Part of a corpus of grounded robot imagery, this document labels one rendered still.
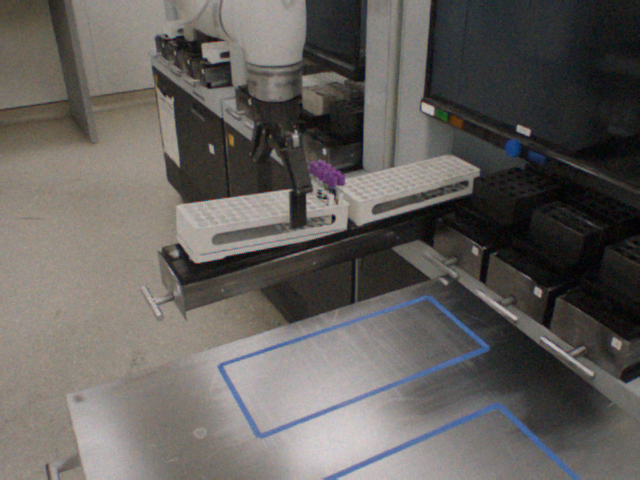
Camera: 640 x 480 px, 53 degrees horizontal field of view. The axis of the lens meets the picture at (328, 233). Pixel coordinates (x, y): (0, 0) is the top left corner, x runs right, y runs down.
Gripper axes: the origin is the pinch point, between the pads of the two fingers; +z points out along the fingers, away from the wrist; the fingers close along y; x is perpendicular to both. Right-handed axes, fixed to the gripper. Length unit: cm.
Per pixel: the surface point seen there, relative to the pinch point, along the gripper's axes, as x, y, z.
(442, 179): 33.7, 4.3, 1.0
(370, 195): 17.4, 2.9, 1.0
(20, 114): -18, -350, 82
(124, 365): -22, -79, 87
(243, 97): 29, -86, 8
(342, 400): -12.9, 43.0, 5.1
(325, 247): 5.4, 6.8, 6.9
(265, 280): -6.8, 6.8, 10.0
